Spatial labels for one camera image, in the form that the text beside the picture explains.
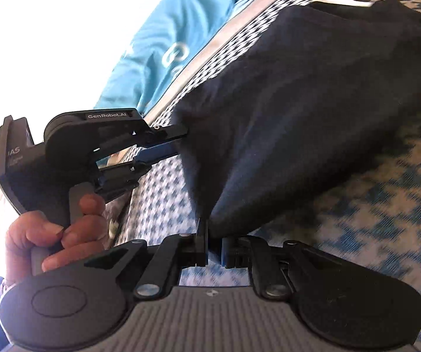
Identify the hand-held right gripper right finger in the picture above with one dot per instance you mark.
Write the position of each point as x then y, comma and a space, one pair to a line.
227, 253

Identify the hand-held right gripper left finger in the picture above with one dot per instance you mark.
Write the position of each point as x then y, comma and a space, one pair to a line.
201, 244

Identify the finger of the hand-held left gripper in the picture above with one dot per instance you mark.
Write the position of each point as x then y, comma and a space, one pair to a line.
155, 153
170, 132

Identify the black t-shirt red print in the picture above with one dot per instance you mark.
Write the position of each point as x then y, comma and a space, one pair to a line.
305, 99

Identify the person's left hand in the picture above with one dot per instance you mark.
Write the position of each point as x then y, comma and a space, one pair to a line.
82, 234

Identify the blue airplane-print bedsheet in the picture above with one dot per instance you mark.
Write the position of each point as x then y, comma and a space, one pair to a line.
181, 18

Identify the blue beige houndstooth mat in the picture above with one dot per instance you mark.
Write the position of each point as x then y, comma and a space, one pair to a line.
379, 220

